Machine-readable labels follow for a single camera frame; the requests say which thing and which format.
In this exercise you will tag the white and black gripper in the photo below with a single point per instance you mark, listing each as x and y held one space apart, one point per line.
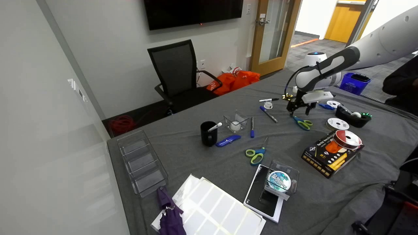
314 96

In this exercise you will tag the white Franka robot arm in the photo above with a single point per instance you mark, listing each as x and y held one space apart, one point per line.
382 44

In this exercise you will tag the gold gift bow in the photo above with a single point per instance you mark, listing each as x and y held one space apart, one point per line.
286 97

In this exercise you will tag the black and white pen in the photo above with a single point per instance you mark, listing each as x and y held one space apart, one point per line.
267 100

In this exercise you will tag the black tape dispenser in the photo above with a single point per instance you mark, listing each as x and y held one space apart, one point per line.
346 116

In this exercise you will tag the black ribbon package box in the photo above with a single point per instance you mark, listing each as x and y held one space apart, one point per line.
324 159

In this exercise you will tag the orange and white ribbon spool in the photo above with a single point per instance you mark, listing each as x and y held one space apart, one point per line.
347 139

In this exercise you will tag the white round appliance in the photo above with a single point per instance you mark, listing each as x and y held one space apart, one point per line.
314 58

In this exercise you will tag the small clear plastic box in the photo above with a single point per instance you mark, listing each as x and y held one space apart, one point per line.
243 119

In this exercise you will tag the blue bin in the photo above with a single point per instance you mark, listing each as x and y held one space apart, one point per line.
354 83

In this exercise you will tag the clear plastic spool box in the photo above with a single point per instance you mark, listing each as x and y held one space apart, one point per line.
292 174

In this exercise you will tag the small white roll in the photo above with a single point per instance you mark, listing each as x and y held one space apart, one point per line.
235 126

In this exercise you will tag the orange bag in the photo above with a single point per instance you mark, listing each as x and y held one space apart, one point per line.
235 82

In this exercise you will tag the teal ribbon spool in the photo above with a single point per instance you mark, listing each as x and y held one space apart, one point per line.
278 181

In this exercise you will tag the wooden door with glass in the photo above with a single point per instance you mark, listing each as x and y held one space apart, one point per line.
256 44

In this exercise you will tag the white marker in cup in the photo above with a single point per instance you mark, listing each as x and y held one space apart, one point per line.
215 127

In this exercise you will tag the black card with white border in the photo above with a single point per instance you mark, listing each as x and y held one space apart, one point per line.
258 196

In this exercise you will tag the black cup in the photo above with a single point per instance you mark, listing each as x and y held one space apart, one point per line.
207 138

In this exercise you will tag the yellow wooden door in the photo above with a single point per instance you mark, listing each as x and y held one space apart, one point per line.
343 22

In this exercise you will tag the dark figure in black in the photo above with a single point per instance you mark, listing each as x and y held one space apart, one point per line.
405 87

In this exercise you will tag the gray tablecloth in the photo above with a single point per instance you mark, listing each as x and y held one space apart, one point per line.
196 165

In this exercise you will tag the white label sheets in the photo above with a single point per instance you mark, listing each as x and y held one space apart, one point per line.
216 213

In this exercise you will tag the black mesh office chair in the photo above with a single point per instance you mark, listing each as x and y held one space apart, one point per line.
173 66

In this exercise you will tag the clear plastic organizer tray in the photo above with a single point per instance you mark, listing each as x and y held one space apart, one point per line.
143 168

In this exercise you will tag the purple cloth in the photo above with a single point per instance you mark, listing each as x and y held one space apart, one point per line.
169 217

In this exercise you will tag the black equipment frame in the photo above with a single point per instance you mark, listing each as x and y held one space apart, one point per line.
392 213

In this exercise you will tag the black wall television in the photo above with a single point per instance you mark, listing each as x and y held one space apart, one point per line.
190 11

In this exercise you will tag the white wall socket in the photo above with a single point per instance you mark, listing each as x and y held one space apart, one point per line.
72 84
81 95

